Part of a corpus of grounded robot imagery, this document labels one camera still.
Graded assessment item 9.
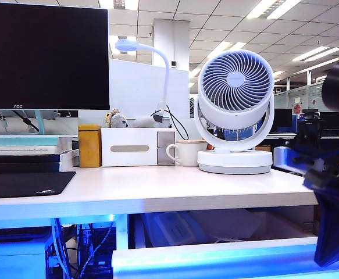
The white gooseneck desk lamp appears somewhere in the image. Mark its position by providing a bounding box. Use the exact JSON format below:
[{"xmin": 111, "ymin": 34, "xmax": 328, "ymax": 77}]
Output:
[{"xmin": 114, "ymin": 39, "xmax": 173, "ymax": 120}]

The yellow rectangular tin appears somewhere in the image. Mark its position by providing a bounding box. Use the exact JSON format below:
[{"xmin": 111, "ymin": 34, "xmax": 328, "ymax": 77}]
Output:
[{"xmin": 78, "ymin": 124, "xmax": 102, "ymax": 169}]

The black AOC computer monitor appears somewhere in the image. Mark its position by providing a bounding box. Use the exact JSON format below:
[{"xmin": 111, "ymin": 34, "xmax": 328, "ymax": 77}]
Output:
[{"xmin": 0, "ymin": 2, "xmax": 110, "ymax": 111}]

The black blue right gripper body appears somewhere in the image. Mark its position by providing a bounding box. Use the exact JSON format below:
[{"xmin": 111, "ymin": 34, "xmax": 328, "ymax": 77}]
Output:
[{"xmin": 292, "ymin": 145, "xmax": 339, "ymax": 204}]

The black office chair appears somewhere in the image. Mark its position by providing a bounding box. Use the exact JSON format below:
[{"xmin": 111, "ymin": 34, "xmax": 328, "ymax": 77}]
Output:
[{"xmin": 291, "ymin": 113, "xmax": 324, "ymax": 177}]

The black lamp cable with plug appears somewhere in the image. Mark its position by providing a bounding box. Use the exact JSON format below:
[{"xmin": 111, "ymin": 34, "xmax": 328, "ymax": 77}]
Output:
[{"xmin": 151, "ymin": 104, "xmax": 190, "ymax": 141}]

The white tissue box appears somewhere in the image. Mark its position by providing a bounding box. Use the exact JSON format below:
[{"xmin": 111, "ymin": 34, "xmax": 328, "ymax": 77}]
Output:
[{"xmin": 101, "ymin": 127, "xmax": 176, "ymax": 167}]

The black book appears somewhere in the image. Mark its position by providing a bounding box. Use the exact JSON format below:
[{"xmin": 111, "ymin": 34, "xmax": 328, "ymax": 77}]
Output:
[
  {"xmin": 0, "ymin": 153, "xmax": 62, "ymax": 164},
  {"xmin": 0, "ymin": 162, "xmax": 61, "ymax": 176}
]

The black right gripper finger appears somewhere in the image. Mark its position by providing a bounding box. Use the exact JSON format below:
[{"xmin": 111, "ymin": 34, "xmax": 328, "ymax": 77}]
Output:
[{"xmin": 313, "ymin": 191, "xmax": 339, "ymax": 267}]

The grey plush toy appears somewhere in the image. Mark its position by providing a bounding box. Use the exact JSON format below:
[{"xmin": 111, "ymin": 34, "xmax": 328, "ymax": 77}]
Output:
[{"xmin": 133, "ymin": 115, "xmax": 157, "ymax": 128}]

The black computer tower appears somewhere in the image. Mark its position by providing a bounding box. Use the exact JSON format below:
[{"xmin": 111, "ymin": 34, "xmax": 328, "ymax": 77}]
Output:
[{"xmin": 76, "ymin": 223, "xmax": 117, "ymax": 279}]

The teal book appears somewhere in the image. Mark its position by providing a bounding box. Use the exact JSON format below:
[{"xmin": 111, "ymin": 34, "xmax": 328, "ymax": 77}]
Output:
[{"xmin": 0, "ymin": 135, "xmax": 61, "ymax": 148}]

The white computer case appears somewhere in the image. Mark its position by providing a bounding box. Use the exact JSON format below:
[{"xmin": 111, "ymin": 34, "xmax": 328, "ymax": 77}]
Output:
[{"xmin": 0, "ymin": 234, "xmax": 55, "ymax": 279}]

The white mug with wooden lid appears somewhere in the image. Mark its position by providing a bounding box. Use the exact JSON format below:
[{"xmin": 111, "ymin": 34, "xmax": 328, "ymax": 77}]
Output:
[{"xmin": 166, "ymin": 139, "xmax": 208, "ymax": 167}]

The black background monitor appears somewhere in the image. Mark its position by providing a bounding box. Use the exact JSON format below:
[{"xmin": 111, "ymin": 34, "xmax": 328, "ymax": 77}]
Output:
[{"xmin": 273, "ymin": 108, "xmax": 293, "ymax": 134}]

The white flat book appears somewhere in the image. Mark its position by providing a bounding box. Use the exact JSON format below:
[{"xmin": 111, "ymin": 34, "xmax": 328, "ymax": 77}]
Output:
[{"xmin": 0, "ymin": 146, "xmax": 60, "ymax": 155}]

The white cable under desk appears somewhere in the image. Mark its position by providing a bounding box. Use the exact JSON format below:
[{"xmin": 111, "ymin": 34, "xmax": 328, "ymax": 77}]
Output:
[{"xmin": 50, "ymin": 218, "xmax": 71, "ymax": 279}]

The ceiling fluorescent light fixture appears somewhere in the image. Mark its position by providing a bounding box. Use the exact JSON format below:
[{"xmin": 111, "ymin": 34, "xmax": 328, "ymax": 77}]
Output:
[
  {"xmin": 206, "ymin": 41, "xmax": 247, "ymax": 59},
  {"xmin": 291, "ymin": 46, "xmax": 333, "ymax": 62},
  {"xmin": 246, "ymin": 0, "xmax": 302, "ymax": 20}
]

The teal monitor stand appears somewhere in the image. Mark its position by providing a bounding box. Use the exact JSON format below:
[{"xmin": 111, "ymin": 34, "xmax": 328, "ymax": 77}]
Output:
[{"xmin": 33, "ymin": 110, "xmax": 47, "ymax": 135}]

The white thick book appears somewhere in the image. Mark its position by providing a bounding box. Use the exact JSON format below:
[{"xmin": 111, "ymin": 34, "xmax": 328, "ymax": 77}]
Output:
[{"xmin": 59, "ymin": 149, "xmax": 80, "ymax": 172}]

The tan white plush toy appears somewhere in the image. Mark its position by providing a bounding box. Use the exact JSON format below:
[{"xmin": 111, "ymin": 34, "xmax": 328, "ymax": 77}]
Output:
[{"xmin": 105, "ymin": 108, "xmax": 130, "ymax": 129}]

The black mouse pad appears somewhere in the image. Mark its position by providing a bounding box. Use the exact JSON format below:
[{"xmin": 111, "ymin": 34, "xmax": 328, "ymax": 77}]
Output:
[{"xmin": 0, "ymin": 171, "xmax": 77, "ymax": 201}]

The white flat device with label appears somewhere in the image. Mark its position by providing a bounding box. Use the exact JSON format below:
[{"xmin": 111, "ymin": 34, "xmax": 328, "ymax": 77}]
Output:
[{"xmin": 140, "ymin": 212, "xmax": 216, "ymax": 248}]

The white desk drawer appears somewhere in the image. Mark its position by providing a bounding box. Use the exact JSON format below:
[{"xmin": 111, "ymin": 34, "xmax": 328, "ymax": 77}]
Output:
[{"xmin": 112, "ymin": 208, "xmax": 339, "ymax": 279}]

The white round desk fan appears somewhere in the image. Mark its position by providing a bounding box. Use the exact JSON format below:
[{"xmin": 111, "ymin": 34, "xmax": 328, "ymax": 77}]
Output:
[{"xmin": 197, "ymin": 48, "xmax": 276, "ymax": 176}]

